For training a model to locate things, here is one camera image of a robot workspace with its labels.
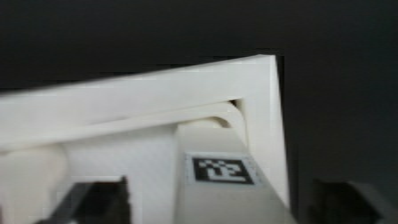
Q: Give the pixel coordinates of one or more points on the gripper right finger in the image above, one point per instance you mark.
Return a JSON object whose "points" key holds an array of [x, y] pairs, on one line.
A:
{"points": [[349, 203]]}

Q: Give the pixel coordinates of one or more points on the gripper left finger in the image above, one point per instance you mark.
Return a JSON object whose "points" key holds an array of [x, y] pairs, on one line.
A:
{"points": [[95, 204]]}

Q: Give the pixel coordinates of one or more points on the white desk leg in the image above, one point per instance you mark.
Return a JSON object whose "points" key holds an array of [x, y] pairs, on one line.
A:
{"points": [[224, 193]]}

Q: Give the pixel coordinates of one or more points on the white desk tabletop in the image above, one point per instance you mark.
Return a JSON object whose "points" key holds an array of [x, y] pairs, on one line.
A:
{"points": [[123, 152]]}

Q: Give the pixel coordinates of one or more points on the white U-shaped fixture frame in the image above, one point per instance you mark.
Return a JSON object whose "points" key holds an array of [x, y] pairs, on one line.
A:
{"points": [[226, 89]]}

